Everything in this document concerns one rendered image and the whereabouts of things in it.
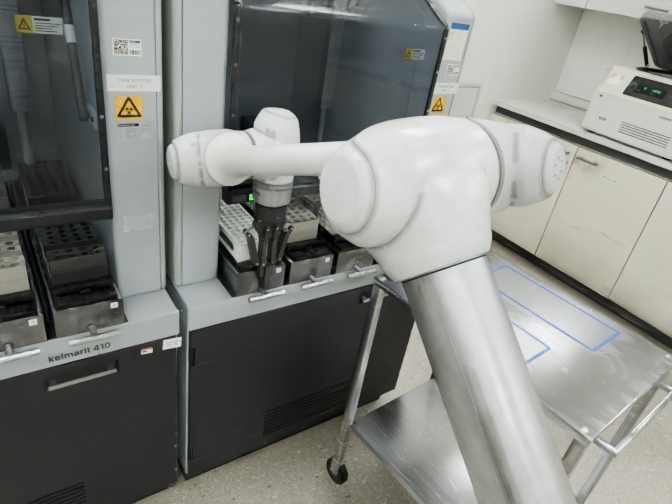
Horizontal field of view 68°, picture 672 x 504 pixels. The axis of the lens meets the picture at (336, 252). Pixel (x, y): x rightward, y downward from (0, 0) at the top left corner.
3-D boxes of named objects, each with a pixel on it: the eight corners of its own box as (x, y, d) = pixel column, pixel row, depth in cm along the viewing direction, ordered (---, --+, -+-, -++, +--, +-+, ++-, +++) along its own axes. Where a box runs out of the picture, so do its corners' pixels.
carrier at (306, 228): (313, 234, 144) (316, 215, 141) (317, 237, 143) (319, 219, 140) (277, 241, 138) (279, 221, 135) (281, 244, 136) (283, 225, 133)
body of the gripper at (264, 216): (279, 192, 121) (276, 226, 126) (247, 196, 117) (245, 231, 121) (295, 205, 116) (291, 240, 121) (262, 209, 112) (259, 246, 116)
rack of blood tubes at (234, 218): (195, 215, 147) (195, 196, 144) (227, 211, 152) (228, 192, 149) (237, 266, 127) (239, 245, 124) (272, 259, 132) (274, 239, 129)
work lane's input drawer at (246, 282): (153, 189, 173) (152, 164, 169) (192, 185, 181) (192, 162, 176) (242, 307, 124) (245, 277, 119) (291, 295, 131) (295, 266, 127)
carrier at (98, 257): (107, 270, 114) (105, 247, 111) (109, 275, 112) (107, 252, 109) (49, 280, 107) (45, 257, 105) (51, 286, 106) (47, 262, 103)
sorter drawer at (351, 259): (235, 181, 190) (236, 158, 185) (268, 178, 197) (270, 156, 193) (343, 283, 140) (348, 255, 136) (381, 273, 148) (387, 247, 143)
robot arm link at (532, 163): (468, 114, 76) (406, 118, 68) (588, 111, 62) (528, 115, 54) (466, 200, 80) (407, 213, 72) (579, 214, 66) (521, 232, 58)
